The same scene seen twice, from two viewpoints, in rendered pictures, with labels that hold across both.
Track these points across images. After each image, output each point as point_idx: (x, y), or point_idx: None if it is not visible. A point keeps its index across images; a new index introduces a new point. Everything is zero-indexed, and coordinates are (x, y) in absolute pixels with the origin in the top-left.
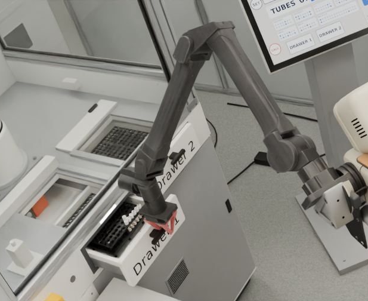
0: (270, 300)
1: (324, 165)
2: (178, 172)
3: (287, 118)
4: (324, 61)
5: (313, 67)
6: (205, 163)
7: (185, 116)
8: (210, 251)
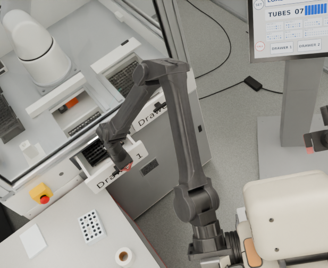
0: (212, 180)
1: (214, 232)
2: (160, 113)
3: (203, 172)
4: (299, 59)
5: (288, 60)
6: None
7: None
8: None
